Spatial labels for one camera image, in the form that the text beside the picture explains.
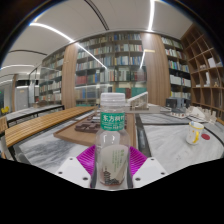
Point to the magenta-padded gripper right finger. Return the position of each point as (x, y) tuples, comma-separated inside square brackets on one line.
[(150, 170)]

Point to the ceiling light strips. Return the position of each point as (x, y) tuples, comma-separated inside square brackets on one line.
[(53, 30)]

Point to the dark bookshelf wall with books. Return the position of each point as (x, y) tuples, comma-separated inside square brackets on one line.
[(116, 66)]

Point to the white city architectural model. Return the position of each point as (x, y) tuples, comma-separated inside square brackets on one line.
[(196, 112)]

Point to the flat round red coaster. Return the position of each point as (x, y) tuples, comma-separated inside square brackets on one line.
[(206, 136)]

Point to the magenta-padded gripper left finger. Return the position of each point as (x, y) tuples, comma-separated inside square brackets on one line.
[(74, 170)]

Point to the brown model on wooden board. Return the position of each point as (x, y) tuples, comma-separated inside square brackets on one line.
[(80, 131)]

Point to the dark grey building model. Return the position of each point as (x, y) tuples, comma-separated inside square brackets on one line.
[(175, 102)]

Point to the curved wooden slat bench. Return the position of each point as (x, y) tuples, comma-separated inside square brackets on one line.
[(36, 125)]

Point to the white stepped architectural model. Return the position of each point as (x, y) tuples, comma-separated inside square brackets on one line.
[(140, 101)]

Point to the clear green-label drink bottle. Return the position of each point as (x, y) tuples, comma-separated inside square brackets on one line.
[(112, 140)]

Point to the wooden cubby shelf unit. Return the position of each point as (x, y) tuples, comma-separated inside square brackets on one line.
[(206, 76)]

